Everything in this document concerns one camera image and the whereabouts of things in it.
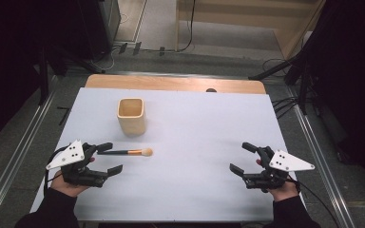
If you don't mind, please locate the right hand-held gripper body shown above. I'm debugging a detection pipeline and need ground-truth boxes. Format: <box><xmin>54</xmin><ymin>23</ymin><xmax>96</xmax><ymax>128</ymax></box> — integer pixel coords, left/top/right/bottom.
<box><xmin>242</xmin><ymin>145</ymin><xmax>316</xmax><ymax>193</ymax></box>

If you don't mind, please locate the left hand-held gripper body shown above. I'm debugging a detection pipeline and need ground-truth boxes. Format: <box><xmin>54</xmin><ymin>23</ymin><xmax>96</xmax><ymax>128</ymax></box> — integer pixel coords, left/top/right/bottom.
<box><xmin>46</xmin><ymin>140</ymin><xmax>109</xmax><ymax>188</ymax></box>

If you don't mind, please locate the makeup brush with black handle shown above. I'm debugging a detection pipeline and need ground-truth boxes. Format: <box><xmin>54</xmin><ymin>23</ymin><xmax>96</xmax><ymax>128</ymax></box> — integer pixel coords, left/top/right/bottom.
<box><xmin>97</xmin><ymin>147</ymin><xmax>154</xmax><ymax>158</ymax></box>

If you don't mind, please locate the square wooden cup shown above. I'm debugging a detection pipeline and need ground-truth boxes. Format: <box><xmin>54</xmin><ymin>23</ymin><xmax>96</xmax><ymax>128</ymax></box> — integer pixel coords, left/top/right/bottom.
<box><xmin>117</xmin><ymin>97</ymin><xmax>147</xmax><ymax>138</ymax></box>

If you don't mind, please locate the person's right hand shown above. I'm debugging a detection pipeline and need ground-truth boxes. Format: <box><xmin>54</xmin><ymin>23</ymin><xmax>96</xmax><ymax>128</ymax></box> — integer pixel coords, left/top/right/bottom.
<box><xmin>255</xmin><ymin>159</ymin><xmax>300</xmax><ymax>203</ymax></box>

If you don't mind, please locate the person's left hand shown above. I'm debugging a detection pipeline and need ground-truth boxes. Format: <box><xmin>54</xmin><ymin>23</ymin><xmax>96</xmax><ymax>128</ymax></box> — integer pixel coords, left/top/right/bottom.
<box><xmin>50</xmin><ymin>157</ymin><xmax>96</xmax><ymax>199</ymax></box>

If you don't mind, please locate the white table mat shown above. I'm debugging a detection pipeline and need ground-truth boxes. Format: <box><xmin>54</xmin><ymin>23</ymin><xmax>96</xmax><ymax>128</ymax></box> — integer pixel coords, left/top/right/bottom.
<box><xmin>29</xmin><ymin>86</ymin><xmax>307</xmax><ymax>223</ymax></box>

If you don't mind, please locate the wooden table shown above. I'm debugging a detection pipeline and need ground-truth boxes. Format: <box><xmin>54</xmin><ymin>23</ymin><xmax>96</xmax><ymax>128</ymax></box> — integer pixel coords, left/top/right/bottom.
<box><xmin>84</xmin><ymin>73</ymin><xmax>267</xmax><ymax>95</ymax></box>

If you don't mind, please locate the black curtain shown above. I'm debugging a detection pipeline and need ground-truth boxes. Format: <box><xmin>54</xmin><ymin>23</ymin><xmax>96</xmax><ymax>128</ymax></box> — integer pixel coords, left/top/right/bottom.
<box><xmin>303</xmin><ymin>0</ymin><xmax>365</xmax><ymax>194</ymax></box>
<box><xmin>0</xmin><ymin>0</ymin><xmax>50</xmax><ymax>151</ymax></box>

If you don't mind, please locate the black cabinet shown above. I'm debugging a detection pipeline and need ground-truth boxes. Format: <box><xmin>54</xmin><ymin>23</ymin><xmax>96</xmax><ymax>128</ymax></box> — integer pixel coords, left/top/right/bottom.
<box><xmin>75</xmin><ymin>0</ymin><xmax>122</xmax><ymax>62</ymax></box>

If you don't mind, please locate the light wooden furniture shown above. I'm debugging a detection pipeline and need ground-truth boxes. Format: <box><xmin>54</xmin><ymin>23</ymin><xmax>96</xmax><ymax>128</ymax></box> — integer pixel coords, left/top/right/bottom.
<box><xmin>174</xmin><ymin>0</ymin><xmax>328</xmax><ymax>60</ymax></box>

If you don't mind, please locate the left hand-held gripper cable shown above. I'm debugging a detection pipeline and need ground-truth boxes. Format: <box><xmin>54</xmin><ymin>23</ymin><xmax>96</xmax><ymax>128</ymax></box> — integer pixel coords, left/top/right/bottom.
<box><xmin>43</xmin><ymin>144</ymin><xmax>71</xmax><ymax>198</ymax></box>

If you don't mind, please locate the hand-held gripper cable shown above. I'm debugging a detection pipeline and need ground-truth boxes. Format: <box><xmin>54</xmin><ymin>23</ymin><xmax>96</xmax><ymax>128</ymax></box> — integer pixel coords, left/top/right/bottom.
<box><xmin>285</xmin><ymin>174</ymin><xmax>340</xmax><ymax>228</ymax></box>
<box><xmin>43</xmin><ymin>144</ymin><xmax>71</xmax><ymax>198</ymax></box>

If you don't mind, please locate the metal floor rail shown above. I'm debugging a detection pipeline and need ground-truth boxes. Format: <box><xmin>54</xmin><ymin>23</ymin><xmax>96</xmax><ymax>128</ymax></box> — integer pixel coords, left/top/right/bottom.
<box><xmin>285</xmin><ymin>85</ymin><xmax>358</xmax><ymax>228</ymax></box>
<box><xmin>0</xmin><ymin>75</ymin><xmax>59</xmax><ymax>228</ymax></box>

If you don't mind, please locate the right hand-held gripper cable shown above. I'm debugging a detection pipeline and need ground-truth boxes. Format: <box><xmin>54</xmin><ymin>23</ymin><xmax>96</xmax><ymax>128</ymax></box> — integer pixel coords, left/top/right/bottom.
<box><xmin>285</xmin><ymin>174</ymin><xmax>340</xmax><ymax>228</ymax></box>

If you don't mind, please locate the bundle of black cables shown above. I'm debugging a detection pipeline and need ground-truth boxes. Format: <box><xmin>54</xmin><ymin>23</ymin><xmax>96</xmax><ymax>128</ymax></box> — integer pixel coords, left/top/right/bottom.
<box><xmin>271</xmin><ymin>95</ymin><xmax>299</xmax><ymax>121</ymax></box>

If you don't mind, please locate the white floor cable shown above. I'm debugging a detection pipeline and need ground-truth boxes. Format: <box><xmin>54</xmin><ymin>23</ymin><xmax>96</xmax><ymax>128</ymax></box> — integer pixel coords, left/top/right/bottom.
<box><xmin>91</xmin><ymin>47</ymin><xmax>119</xmax><ymax>72</ymax></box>

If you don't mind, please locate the black hanging cable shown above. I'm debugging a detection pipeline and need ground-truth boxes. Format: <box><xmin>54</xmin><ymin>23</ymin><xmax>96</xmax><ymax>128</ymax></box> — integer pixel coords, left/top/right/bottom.
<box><xmin>177</xmin><ymin>0</ymin><xmax>198</xmax><ymax>53</ymax></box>

